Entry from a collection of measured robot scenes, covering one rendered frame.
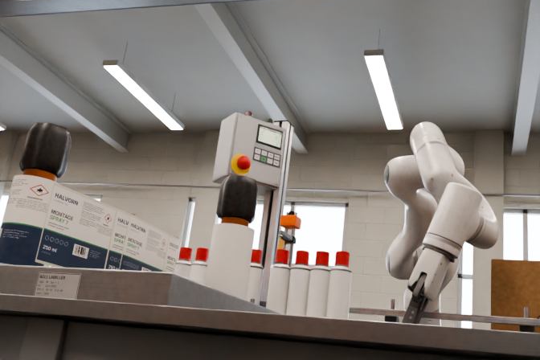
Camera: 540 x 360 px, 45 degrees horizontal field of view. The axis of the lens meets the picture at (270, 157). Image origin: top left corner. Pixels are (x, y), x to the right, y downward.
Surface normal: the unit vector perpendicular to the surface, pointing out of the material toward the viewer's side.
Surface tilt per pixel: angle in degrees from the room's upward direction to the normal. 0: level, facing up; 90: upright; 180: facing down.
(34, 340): 90
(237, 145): 90
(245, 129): 90
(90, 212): 90
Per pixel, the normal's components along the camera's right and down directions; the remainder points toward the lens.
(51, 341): -0.41, -0.35
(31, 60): 0.95, 0.01
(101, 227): 0.86, -0.07
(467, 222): 0.43, 0.05
